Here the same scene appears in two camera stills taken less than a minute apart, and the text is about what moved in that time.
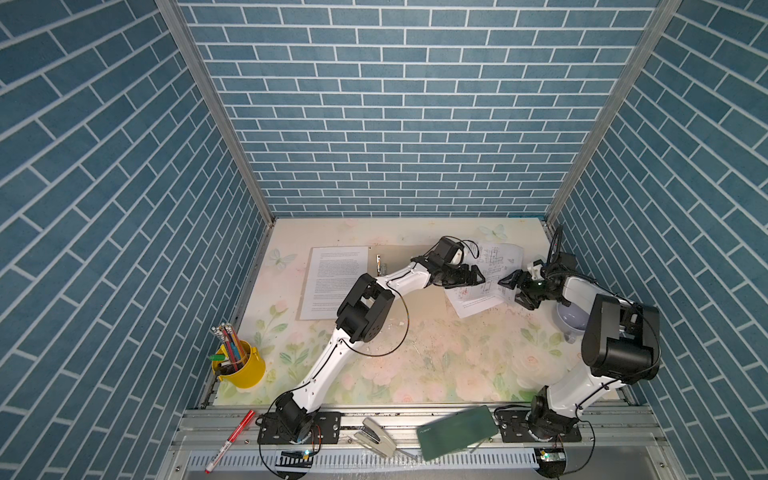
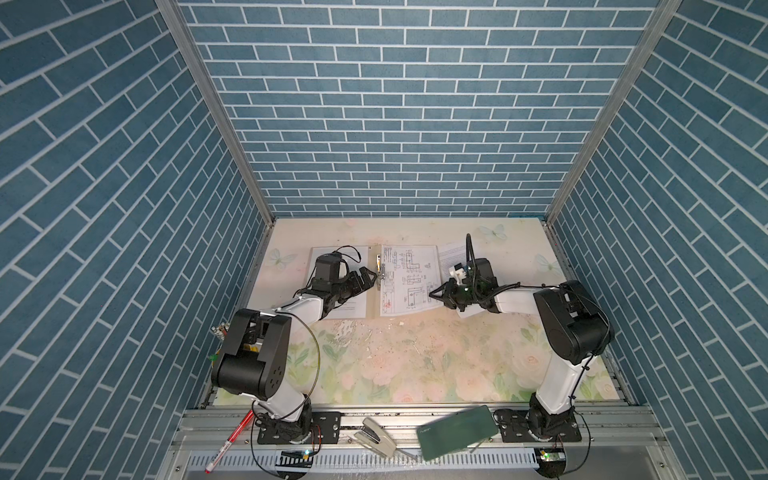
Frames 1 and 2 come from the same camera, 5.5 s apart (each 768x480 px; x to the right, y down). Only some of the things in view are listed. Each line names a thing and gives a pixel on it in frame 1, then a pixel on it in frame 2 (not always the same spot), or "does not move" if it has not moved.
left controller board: [295, 459] does not move
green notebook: [456, 432] does not move
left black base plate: [326, 429] does not move
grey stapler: [373, 435] does not move
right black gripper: [518, 276] to [447, 295]
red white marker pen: [241, 429] does not move
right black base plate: [513, 427] does not move
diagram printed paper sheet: [495, 262] to [412, 273]
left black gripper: [462, 279] to [363, 278]
